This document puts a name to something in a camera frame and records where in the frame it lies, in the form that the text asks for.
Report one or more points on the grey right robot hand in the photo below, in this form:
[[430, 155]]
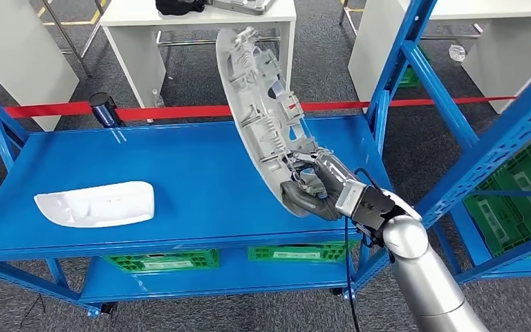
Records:
[[334, 183]]

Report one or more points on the silver plastic wheel hubcap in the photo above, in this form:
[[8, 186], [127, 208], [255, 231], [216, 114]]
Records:
[[247, 91]]

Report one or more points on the blue steel shelf rack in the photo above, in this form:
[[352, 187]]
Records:
[[469, 238], [178, 183]]

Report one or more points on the green plastic crate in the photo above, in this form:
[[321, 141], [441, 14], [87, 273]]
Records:
[[164, 261], [302, 252], [410, 78], [522, 220]]

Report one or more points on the red barrier belt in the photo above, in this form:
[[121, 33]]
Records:
[[178, 111]]

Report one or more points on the crumpled clear plastic bottle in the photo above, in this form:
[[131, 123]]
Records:
[[457, 52]]

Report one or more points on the grey flat case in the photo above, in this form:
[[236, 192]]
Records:
[[242, 4]]

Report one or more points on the white table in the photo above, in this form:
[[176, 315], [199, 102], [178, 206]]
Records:
[[18, 59], [490, 50], [192, 18]]

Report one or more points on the white plastic mirror cover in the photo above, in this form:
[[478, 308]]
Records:
[[100, 204]]

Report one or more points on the black bag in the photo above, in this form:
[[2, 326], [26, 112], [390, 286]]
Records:
[[178, 5]]

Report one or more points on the black barrier stanchion post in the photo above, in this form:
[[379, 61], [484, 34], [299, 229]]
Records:
[[103, 110]]

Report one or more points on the steel tube frame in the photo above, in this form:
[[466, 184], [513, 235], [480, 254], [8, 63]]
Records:
[[69, 41]]

